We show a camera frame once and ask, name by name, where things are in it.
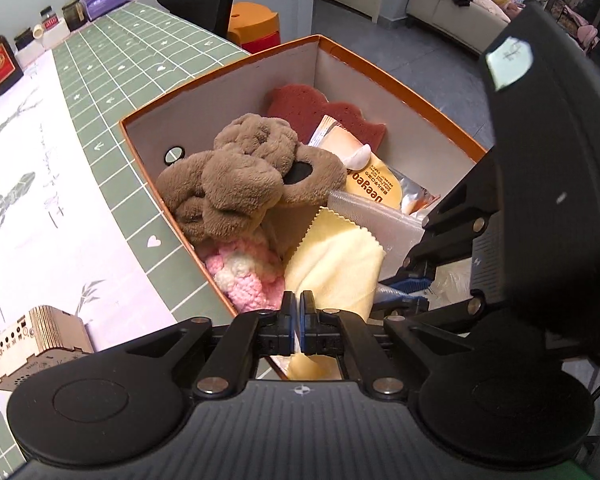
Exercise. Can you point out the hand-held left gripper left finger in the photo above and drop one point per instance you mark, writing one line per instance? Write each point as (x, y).
(291, 311)

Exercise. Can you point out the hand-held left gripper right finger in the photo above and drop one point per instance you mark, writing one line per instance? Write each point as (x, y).
(307, 311)

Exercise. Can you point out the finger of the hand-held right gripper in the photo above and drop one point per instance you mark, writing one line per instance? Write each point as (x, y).
(455, 312)
(440, 245)

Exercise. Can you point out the yellow cloth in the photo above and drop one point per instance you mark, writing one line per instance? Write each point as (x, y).
(330, 265)

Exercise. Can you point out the pink white crochet piece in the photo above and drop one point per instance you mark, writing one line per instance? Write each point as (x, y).
(240, 270)

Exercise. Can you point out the clear plastic bag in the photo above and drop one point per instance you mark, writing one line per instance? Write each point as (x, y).
(375, 220)

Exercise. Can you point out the brown plush toy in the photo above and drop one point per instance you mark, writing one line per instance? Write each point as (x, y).
(230, 180)

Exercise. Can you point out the red-brown sponge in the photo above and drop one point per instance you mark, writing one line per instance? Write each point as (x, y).
(300, 105)

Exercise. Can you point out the orange storage box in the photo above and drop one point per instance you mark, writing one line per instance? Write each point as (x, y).
(230, 90)

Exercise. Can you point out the yellow snack packet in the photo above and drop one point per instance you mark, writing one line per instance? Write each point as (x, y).
(370, 180)

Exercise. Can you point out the beige sofa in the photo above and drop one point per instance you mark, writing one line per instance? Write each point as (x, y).
(440, 15)

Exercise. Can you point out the wooden radio box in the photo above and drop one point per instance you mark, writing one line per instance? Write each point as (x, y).
(45, 330)

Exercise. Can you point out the white printed table runner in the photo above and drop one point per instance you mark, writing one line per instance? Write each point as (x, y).
(30, 185)

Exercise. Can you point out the orange stool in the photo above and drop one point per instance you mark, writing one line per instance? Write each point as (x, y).
(252, 22)

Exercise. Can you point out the white box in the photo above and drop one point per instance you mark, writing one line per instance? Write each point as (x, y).
(50, 42)

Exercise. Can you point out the dark glass jar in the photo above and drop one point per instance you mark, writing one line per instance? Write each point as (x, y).
(75, 15)

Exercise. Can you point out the small red label bottle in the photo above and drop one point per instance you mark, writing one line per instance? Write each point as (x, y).
(49, 20)

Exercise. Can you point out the small black jar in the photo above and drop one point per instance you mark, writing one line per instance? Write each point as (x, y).
(24, 37)

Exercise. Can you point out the brown glass bottle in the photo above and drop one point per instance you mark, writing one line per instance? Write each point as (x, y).
(0, 60)

